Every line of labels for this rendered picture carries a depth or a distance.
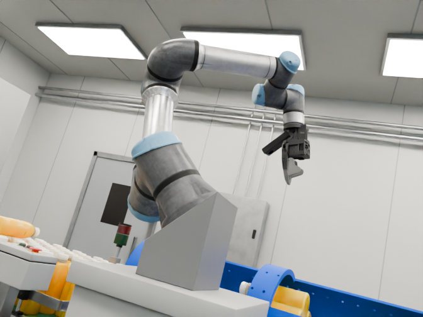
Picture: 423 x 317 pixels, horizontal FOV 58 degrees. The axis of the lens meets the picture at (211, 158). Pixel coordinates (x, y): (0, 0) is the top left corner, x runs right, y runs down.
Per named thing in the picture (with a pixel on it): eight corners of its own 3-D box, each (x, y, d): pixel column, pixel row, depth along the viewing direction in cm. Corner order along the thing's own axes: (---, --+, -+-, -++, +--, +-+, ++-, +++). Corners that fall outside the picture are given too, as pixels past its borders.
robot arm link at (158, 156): (158, 177, 79) (131, 128, 84) (146, 209, 89) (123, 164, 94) (206, 163, 85) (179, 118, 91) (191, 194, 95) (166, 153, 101)
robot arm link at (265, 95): (261, 70, 133) (289, 77, 136) (248, 94, 142) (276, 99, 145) (264, 86, 129) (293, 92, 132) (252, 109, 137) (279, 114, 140)
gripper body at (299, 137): (304, 155, 130) (304, 121, 133) (279, 156, 134) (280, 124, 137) (310, 161, 136) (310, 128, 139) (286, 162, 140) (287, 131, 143)
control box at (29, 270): (19, 290, 106) (32, 252, 108) (-23, 272, 115) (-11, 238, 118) (48, 291, 114) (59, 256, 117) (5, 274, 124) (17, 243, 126)
